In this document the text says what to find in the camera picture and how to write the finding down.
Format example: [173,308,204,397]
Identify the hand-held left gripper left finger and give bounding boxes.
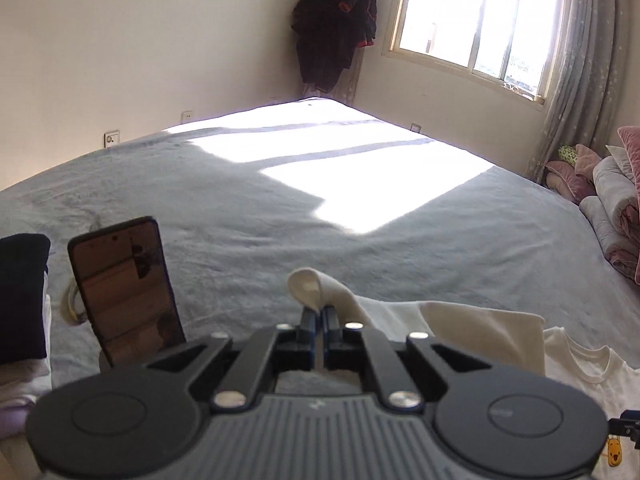
[147,307,320,412]

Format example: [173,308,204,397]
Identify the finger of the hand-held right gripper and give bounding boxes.
[607,409,640,443]

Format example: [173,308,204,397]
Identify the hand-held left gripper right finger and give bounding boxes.
[324,306,496,411]

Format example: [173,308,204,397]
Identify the cream long-sleeve shirt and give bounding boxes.
[287,268,640,480]

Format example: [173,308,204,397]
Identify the dark hanging clothes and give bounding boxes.
[291,0,378,93]

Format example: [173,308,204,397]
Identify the bed with grey sheet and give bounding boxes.
[0,97,640,480]

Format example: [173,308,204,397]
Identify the black smartphone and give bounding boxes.
[67,216,187,368]

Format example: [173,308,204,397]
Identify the folded grey pink quilt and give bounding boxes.
[580,156,640,281]

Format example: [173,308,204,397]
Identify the small pink cushions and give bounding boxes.
[545,144,603,204]

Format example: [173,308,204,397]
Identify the large pink velvet pillow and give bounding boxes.
[617,126,640,286]

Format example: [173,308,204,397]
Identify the folded dark cloth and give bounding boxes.
[0,233,52,363]

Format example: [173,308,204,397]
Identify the window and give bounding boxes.
[382,0,568,103]

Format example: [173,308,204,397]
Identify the grey patterned curtain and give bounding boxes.
[525,0,640,183]

